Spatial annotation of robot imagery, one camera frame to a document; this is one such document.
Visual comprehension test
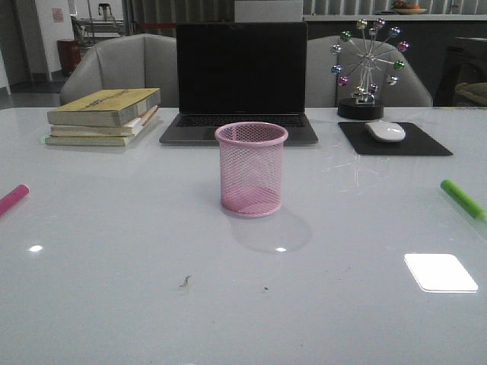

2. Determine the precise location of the white computer mouse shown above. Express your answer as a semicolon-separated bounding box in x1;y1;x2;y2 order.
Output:
365;120;406;142

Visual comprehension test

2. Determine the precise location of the black mouse pad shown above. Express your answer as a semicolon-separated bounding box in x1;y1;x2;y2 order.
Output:
338;122;453;157

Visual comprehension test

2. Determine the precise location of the green highlighter pen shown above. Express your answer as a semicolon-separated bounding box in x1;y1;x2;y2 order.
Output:
440;179;486;222

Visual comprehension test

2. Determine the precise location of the white middle book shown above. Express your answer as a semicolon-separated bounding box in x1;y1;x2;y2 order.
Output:
50;106;158;137

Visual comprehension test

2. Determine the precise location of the fruit bowl on counter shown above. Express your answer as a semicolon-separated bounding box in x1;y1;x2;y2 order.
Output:
391;0;427;15

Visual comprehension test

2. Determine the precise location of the grey right armchair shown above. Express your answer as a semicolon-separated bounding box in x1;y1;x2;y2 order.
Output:
305;36;432;108

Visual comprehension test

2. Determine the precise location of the pink mesh pen holder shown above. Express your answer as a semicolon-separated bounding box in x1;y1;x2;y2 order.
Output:
215;122;288;217

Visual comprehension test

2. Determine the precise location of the ferris wheel desk ornament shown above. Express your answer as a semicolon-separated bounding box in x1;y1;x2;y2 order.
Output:
329;17;399;120

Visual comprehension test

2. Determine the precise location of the pale bottom book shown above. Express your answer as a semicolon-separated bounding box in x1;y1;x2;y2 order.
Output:
44;125;148;147

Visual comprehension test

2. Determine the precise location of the pink highlighter pen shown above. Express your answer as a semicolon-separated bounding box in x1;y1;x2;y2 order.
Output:
0;184;30;215

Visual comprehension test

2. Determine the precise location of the grey left armchair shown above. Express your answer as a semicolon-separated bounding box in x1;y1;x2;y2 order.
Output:
59;33;179;107

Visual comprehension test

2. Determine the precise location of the yellow top book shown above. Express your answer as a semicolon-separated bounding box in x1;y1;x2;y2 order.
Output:
47;88;161;127

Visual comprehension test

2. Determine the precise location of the grey armchair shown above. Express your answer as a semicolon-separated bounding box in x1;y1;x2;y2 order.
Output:
59;33;179;107
305;36;432;108

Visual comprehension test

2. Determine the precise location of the red trash bin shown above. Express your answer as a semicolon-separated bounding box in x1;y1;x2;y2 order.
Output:
57;40;81;77

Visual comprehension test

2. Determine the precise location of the grey laptop black screen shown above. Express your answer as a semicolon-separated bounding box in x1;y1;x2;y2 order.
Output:
159;22;318;145

